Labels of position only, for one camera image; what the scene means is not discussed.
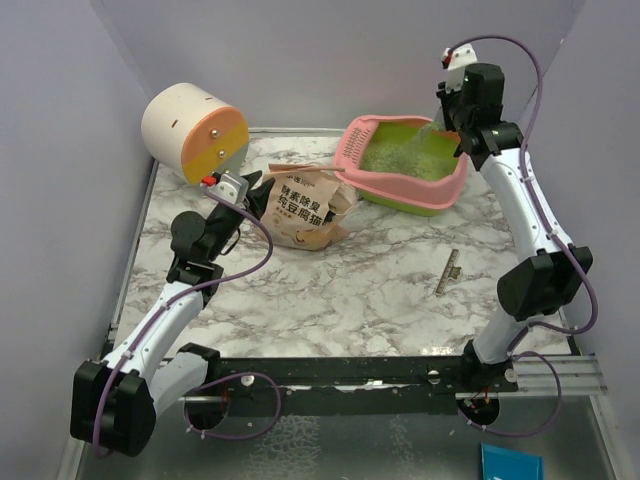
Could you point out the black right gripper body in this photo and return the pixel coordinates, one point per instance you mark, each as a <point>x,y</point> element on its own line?
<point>454,115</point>

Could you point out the metal ruler bag clip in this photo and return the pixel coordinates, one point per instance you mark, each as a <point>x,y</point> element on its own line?
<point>451,272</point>

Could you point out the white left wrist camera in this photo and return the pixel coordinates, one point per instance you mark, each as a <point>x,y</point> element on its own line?
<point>230,187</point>

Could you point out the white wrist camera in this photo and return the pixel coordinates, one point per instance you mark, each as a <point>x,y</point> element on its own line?
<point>230,187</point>
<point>454,62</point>

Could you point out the aluminium extrusion frame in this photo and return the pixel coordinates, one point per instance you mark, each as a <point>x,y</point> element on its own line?
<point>528,376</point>

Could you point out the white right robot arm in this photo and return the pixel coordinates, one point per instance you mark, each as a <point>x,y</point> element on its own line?
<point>550,268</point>

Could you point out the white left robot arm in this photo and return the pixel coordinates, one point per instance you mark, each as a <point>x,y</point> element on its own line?
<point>117,400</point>

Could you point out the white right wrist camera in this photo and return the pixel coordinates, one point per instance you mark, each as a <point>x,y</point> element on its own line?
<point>454,62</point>

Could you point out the green cat litter granules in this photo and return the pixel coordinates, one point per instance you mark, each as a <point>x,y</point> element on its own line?
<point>423,152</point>

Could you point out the pink green litter box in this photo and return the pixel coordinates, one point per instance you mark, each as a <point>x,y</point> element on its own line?
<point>397,191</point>

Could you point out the blue card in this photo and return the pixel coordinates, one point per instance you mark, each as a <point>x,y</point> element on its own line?
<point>505,464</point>

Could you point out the cream round cat scratcher drum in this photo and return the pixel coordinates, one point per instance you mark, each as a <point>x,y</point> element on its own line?
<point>194,133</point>

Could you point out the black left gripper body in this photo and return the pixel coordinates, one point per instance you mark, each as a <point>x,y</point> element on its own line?
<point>226,226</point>

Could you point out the cat litter paper bag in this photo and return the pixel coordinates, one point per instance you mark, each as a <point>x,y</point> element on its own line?
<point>307,205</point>

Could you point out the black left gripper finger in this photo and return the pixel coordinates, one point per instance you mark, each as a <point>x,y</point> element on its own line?
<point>253,188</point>
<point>259,198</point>

